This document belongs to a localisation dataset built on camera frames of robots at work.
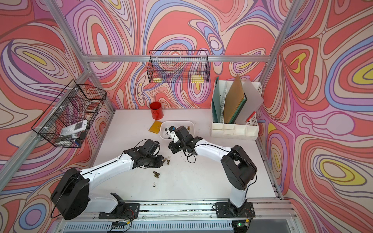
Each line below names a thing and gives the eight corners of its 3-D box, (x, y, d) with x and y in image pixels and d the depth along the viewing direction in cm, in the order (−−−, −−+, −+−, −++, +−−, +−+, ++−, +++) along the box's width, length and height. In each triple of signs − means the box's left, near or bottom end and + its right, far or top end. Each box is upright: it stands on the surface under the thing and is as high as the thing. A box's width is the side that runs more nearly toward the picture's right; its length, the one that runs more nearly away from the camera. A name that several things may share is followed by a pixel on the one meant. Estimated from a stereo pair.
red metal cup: (151, 119, 117) (148, 109, 108) (153, 111, 123) (150, 101, 114) (162, 119, 117) (160, 109, 108) (163, 111, 123) (162, 101, 114)
